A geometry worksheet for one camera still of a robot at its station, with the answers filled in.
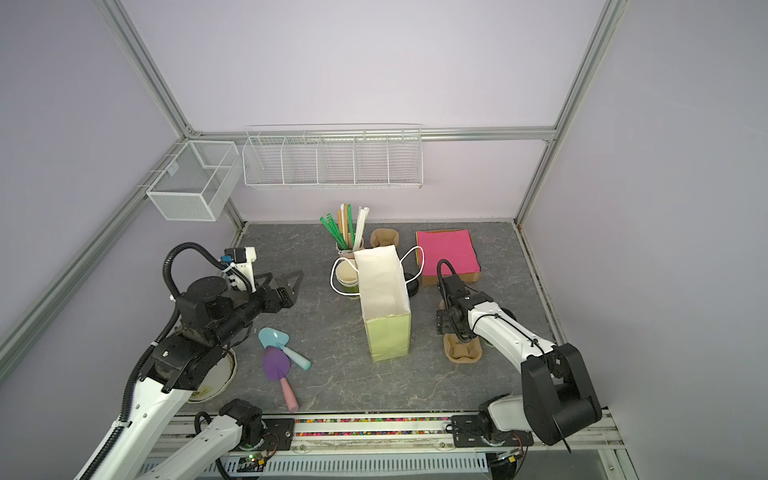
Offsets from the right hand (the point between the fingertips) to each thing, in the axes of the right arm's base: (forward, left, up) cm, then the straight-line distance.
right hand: (460, 325), depth 88 cm
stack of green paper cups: (+12, +34, +8) cm, 37 cm away
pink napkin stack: (+32, -3, -2) cm, 33 cm away
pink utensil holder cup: (+23, +35, +6) cm, 43 cm away
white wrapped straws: (+31, +31, +12) cm, 46 cm away
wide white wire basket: (+48, +40, +27) cm, 68 cm away
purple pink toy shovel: (-10, +54, -5) cm, 55 cm away
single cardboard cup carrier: (-6, +1, -4) cm, 7 cm away
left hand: (-1, +43, +27) cm, 51 cm away
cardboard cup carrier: (+38, +24, -1) cm, 45 cm away
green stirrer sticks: (+29, +40, +13) cm, 51 cm away
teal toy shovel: (-4, +55, +1) cm, 56 cm away
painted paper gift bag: (+13, +23, +1) cm, 27 cm away
